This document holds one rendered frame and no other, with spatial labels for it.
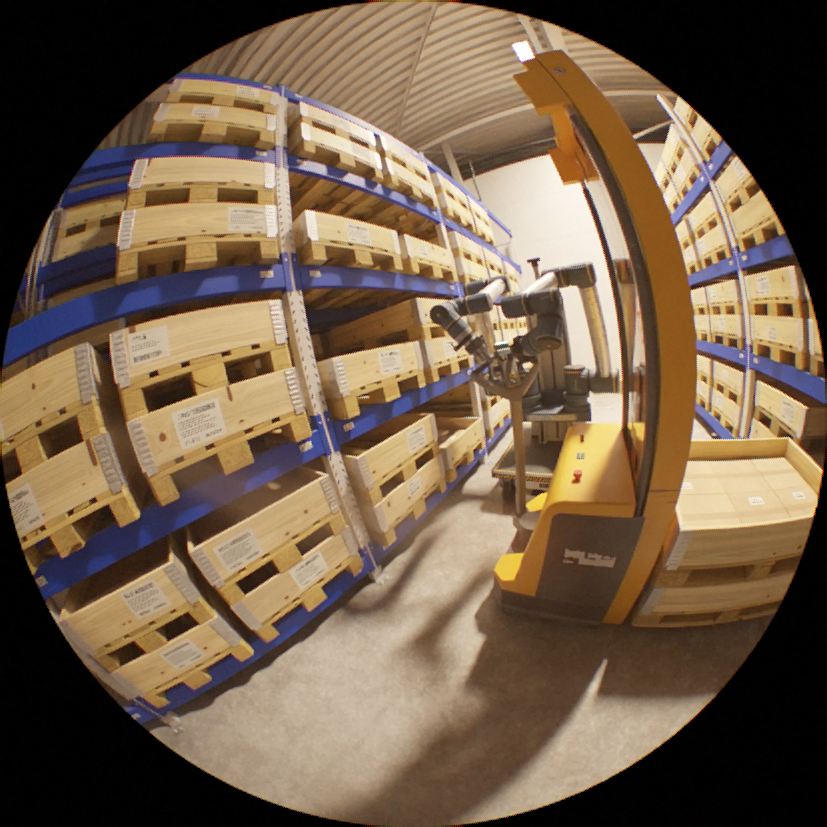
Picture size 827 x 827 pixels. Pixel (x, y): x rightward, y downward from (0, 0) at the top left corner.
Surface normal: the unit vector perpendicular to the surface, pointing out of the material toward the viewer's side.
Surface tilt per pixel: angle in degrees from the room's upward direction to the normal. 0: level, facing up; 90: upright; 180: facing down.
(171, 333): 90
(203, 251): 90
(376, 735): 0
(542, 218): 90
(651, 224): 90
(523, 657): 0
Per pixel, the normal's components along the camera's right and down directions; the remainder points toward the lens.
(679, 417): -0.58, 0.31
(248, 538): 0.79, 0.00
